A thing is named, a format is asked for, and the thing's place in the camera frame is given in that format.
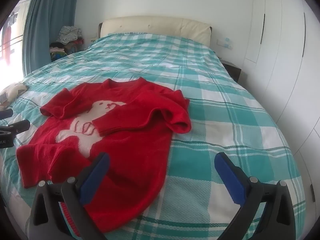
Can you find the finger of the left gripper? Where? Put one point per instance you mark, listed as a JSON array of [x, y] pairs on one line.
[[15, 128], [6, 114]]

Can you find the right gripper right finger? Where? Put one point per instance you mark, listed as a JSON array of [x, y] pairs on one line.
[[278, 218]]

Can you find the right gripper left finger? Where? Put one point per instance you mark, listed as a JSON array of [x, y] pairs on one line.
[[46, 219]]

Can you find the red sweater with white dog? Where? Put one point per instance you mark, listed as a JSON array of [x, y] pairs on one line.
[[133, 122]]

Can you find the pile of clothes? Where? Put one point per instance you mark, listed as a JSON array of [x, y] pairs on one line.
[[69, 41]]

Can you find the small device on pillow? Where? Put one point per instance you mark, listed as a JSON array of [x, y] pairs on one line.
[[3, 98]]

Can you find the patterned cream pillow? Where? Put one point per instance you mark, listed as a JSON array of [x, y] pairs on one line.
[[13, 92]]

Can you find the teal plaid bedspread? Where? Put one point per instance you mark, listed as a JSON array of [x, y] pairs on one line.
[[194, 203]]

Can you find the teal curtain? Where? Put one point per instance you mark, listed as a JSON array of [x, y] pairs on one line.
[[44, 20]]

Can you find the dark wooden nightstand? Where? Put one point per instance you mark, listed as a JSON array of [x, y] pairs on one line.
[[232, 70]]

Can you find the white wardrobe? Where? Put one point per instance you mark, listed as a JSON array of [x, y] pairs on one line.
[[282, 72]]

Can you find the cream padded headboard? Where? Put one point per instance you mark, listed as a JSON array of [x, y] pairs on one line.
[[161, 25]]

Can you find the white wall socket panel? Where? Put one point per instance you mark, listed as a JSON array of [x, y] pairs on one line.
[[226, 43]]

